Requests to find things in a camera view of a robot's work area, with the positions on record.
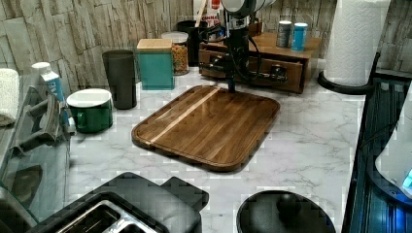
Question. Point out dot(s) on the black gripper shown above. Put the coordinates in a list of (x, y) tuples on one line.
[(237, 42)]

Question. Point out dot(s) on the wooden drawer box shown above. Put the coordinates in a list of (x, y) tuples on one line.
[(300, 65)]

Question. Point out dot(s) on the black drawer handle bar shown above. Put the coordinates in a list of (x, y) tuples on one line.
[(275, 75)]

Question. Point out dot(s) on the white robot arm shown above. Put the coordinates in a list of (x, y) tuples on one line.
[(236, 14)]

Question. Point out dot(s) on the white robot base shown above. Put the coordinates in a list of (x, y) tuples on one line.
[(391, 168)]

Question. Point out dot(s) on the wooden cutting board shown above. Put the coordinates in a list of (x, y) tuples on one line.
[(209, 126)]

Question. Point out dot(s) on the wooden organizer tray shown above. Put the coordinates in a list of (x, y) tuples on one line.
[(255, 28)]

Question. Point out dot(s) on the glass jar with pasta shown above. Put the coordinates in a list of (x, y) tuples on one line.
[(179, 51)]

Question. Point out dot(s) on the red and white box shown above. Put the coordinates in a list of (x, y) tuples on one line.
[(211, 12)]

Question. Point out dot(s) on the black utensil holder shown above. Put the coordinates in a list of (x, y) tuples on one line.
[(188, 26)]

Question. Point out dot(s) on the grey spice shaker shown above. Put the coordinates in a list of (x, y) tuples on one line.
[(283, 33)]

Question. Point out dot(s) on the teal canister with wooden lid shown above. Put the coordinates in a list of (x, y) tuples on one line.
[(155, 64)]

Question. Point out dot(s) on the blue spice shaker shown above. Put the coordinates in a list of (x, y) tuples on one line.
[(299, 36)]

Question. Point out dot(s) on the dark grey tumbler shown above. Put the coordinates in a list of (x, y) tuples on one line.
[(120, 71)]

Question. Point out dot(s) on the black paper towel holder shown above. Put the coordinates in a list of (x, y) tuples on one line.
[(351, 90)]

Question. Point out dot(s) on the black round pot lid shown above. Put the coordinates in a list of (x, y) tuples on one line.
[(280, 211)]

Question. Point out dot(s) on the white paper towel roll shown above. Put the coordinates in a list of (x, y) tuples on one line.
[(355, 33)]

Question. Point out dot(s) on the green mug with white lid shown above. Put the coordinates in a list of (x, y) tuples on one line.
[(91, 109)]

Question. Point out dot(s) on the black toaster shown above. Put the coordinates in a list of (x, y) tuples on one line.
[(130, 203)]

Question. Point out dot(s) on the white and blue bottle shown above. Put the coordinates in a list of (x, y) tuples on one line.
[(53, 83)]

